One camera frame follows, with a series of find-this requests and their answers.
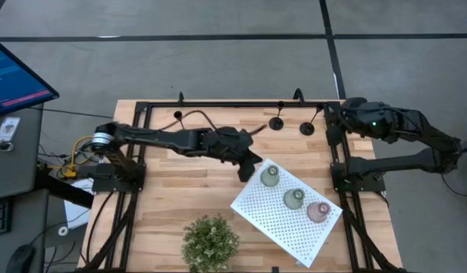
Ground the yellow cable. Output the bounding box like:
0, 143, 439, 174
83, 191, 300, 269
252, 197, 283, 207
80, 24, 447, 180
68, 135, 102, 179

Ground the black floor cable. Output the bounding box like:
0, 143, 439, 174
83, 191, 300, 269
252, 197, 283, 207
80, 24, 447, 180
440, 172, 467, 199

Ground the white card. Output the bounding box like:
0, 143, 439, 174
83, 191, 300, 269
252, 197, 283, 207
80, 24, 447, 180
0, 116, 21, 143

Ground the green ribbed glass candle holder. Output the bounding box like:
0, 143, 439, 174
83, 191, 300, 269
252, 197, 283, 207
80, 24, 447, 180
259, 165, 281, 188
282, 187, 306, 211

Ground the pink ribbed glass candle holder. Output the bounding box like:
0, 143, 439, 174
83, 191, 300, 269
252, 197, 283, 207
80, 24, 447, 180
306, 201, 332, 224

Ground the black computer mouse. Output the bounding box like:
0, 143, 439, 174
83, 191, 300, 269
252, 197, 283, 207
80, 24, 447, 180
5, 244, 36, 273

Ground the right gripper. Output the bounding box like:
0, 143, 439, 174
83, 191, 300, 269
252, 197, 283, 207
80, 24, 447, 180
326, 97, 375, 147

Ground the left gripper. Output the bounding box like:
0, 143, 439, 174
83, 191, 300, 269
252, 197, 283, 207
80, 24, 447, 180
212, 128, 264, 183

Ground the black aluminium table frame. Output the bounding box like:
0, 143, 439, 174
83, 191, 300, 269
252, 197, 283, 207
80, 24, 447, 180
77, 87, 409, 273

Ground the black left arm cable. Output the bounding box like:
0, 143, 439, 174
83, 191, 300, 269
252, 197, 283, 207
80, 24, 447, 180
157, 109, 268, 136

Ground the green artificial plant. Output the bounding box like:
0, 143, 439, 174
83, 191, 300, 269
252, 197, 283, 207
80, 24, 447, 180
180, 214, 241, 273

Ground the monitor with blue screen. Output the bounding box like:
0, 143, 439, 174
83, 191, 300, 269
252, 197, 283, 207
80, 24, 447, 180
0, 36, 60, 118

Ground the black metal candlestick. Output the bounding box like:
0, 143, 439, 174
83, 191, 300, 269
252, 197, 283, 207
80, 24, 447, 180
173, 110, 186, 130
299, 103, 324, 137
268, 100, 286, 132

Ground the thin black cable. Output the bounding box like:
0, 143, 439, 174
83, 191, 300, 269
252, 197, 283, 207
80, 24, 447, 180
28, 107, 117, 119

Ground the black desk beam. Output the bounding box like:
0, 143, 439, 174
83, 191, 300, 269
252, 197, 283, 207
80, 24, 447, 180
35, 166, 95, 209

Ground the white paper sheet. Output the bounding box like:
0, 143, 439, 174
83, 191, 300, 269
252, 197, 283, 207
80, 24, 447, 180
62, 177, 94, 231

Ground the grey desk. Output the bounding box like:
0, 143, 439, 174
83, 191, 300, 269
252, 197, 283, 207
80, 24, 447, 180
0, 104, 45, 201
0, 188, 51, 273

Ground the white perforated metal shelf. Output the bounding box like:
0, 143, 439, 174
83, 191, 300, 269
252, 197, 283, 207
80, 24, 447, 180
229, 158, 343, 268

